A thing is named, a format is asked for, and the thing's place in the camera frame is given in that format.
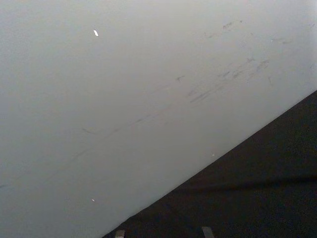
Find black table cloth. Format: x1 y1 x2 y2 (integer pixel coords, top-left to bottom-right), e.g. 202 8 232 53
102 89 317 238

